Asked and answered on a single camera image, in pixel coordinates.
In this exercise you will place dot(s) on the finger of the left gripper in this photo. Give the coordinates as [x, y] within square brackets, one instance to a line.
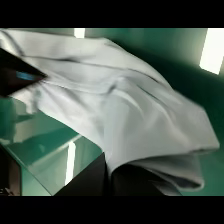
[16, 73]

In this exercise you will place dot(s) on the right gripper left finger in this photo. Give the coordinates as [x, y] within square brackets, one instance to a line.
[88, 180]

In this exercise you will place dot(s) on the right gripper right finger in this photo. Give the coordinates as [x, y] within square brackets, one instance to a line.
[136, 183]

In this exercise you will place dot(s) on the pale lilac T-shirt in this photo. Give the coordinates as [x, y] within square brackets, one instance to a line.
[133, 106]

